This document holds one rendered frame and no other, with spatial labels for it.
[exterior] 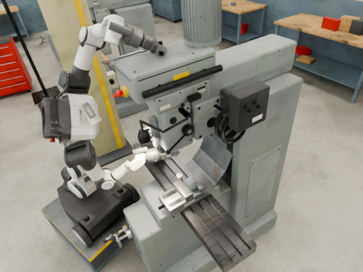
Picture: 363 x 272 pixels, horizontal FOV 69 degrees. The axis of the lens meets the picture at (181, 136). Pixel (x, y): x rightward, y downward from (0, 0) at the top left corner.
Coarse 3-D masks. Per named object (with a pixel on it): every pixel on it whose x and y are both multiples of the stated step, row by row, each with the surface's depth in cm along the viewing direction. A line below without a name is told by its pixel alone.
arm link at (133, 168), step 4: (132, 160) 166; (136, 160) 165; (140, 160) 165; (144, 160) 166; (124, 164) 169; (128, 164) 166; (132, 164) 165; (136, 164) 166; (140, 164) 167; (128, 168) 168; (132, 168) 167; (136, 168) 167
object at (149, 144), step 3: (144, 129) 208; (147, 129) 208; (150, 129) 207; (150, 132) 204; (150, 135) 200; (150, 141) 196; (144, 144) 205; (147, 144) 195; (150, 144) 195; (147, 147) 196; (150, 147) 196; (153, 147) 197; (159, 159) 207
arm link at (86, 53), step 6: (84, 30) 133; (84, 36) 134; (78, 42) 142; (84, 42) 137; (78, 48) 144; (84, 48) 141; (90, 48) 142; (96, 48) 144; (78, 54) 143; (84, 54) 142; (90, 54) 144; (78, 60) 144; (84, 60) 144; (90, 60) 146; (78, 66) 146; (84, 66) 146; (90, 66) 150
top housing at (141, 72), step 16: (176, 48) 137; (192, 48) 135; (208, 48) 134; (128, 64) 126; (144, 64) 124; (160, 64) 123; (176, 64) 125; (192, 64) 130; (208, 64) 135; (128, 80) 122; (144, 80) 120; (160, 80) 125; (160, 96) 130
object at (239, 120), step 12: (252, 84) 135; (264, 84) 134; (240, 96) 127; (252, 96) 128; (264, 96) 133; (240, 108) 128; (252, 108) 133; (264, 108) 139; (228, 120) 141; (240, 120) 133; (252, 120) 138
